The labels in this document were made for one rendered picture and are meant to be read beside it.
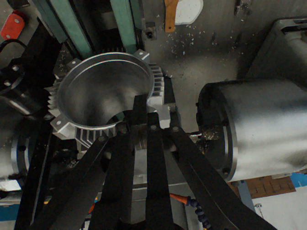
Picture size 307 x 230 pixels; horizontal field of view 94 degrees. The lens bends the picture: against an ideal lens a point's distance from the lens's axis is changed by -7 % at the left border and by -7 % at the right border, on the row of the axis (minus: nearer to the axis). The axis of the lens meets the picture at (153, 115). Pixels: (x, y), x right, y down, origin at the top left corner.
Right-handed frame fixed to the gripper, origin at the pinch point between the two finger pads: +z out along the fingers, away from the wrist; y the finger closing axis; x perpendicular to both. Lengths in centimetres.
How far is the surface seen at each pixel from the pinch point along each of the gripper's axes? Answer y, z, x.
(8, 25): -29.2, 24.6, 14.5
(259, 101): 21.7, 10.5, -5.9
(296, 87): 30.9, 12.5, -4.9
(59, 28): -12.5, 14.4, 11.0
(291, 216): 344, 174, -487
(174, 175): 4.5, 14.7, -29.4
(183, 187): 7.8, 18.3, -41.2
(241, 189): 217, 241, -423
